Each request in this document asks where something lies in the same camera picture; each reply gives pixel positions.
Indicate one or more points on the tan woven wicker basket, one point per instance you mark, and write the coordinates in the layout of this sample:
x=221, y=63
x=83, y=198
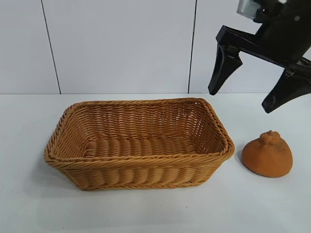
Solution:
x=136, y=172

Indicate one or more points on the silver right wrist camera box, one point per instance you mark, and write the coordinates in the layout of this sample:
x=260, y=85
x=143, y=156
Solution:
x=246, y=5

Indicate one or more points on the knobbed orange fruit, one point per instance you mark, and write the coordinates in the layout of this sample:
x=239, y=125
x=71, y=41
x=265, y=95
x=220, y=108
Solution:
x=267, y=157

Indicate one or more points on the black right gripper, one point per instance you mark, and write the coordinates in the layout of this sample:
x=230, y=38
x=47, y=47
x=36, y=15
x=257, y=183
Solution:
x=279, y=41

